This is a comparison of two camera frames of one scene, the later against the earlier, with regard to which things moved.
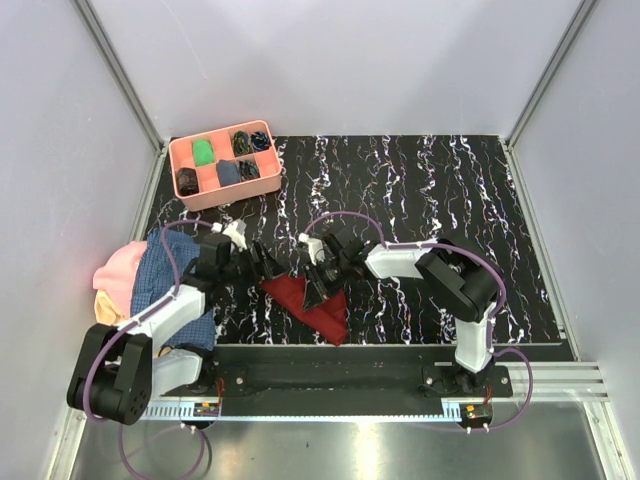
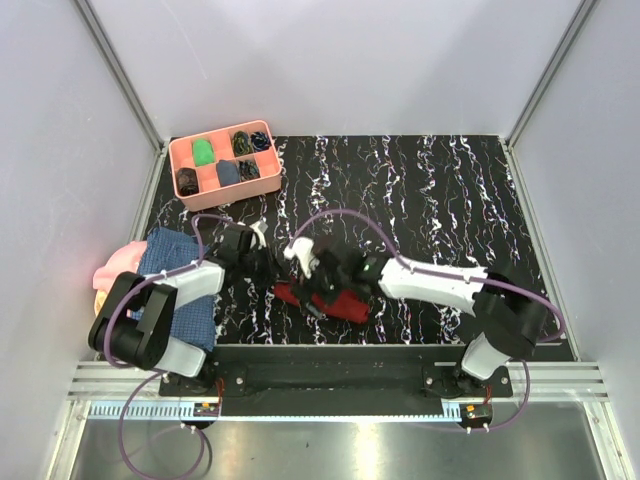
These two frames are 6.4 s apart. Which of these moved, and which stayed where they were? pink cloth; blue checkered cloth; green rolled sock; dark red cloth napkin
Moved: dark red cloth napkin
Stayed: green rolled sock; pink cloth; blue checkered cloth
